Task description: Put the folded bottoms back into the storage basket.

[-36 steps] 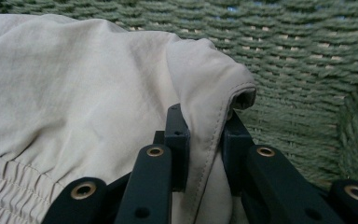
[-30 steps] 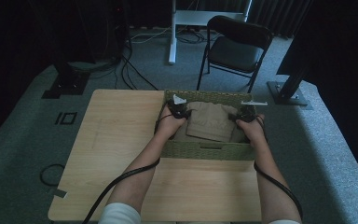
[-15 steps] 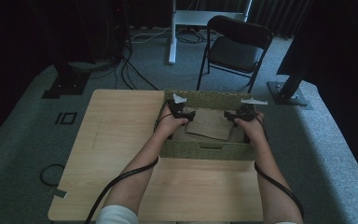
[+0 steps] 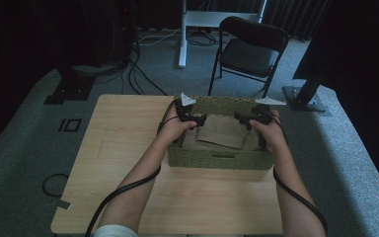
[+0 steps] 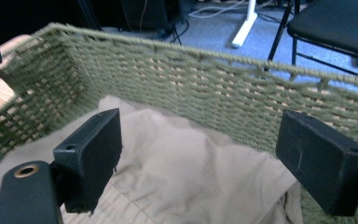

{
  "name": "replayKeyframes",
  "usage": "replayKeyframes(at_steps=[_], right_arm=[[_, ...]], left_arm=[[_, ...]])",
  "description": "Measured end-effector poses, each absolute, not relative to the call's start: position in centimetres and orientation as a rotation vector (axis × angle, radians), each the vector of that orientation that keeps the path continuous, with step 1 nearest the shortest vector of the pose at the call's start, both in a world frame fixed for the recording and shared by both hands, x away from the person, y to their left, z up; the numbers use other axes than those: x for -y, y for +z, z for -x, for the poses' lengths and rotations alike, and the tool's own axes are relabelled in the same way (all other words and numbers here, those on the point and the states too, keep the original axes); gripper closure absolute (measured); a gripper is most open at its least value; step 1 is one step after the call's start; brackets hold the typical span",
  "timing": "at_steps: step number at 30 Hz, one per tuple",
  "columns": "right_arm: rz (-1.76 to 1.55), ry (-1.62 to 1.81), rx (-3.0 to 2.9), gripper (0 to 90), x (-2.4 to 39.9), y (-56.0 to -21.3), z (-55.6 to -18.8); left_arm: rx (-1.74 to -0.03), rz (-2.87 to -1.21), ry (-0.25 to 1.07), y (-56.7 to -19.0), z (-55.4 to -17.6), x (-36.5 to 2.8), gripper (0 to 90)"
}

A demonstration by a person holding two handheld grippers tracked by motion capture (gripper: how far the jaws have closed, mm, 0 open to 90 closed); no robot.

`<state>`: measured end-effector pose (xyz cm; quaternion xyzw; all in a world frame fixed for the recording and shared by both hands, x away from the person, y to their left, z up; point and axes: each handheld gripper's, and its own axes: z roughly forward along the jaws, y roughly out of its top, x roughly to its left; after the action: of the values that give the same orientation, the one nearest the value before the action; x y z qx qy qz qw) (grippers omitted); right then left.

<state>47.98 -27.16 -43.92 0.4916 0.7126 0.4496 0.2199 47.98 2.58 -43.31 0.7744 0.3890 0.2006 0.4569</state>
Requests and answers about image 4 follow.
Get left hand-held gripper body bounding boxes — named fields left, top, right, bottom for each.
left=174, top=92, right=197, bottom=121

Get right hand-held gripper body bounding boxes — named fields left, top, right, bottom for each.
left=251, top=97, right=287, bottom=124

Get khaki pants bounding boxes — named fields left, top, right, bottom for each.
left=181, top=113, right=262, bottom=153

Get green woven basket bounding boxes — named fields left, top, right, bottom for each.
left=166, top=95, right=276, bottom=171

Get person's right hand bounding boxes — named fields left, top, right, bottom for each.
left=249, top=110, right=289, bottom=153

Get person's left hand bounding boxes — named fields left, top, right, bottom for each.
left=157, top=106, right=198, bottom=148

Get black stand with bolted base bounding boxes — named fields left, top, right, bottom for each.
left=282, top=65, right=332, bottom=117

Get black folding chair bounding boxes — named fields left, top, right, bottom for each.
left=207, top=16, right=290, bottom=100

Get dark curtain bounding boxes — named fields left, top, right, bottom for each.
left=206, top=0, right=332, bottom=41

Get dark equipment cabinet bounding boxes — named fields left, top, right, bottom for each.
left=78, top=0, right=137, bottom=68

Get black stand with square base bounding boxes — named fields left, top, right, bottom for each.
left=43, top=63, right=97, bottom=106

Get white sleeve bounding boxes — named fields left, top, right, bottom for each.
left=92, top=224, right=141, bottom=237

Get grey tape piece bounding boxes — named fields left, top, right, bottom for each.
left=56, top=199, right=73, bottom=210

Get black floor cables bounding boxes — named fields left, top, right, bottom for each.
left=119, top=31, right=167, bottom=97

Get white desk frame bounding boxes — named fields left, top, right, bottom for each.
left=177, top=0, right=268, bottom=69

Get white floor cable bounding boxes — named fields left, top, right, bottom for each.
left=137, top=28, right=183, bottom=47

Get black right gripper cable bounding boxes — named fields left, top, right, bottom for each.
left=260, top=107, right=329, bottom=236

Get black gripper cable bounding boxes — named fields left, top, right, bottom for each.
left=260, top=107, right=329, bottom=236
left=84, top=98, right=179, bottom=237

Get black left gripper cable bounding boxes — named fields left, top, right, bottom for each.
left=84, top=98, right=179, bottom=237

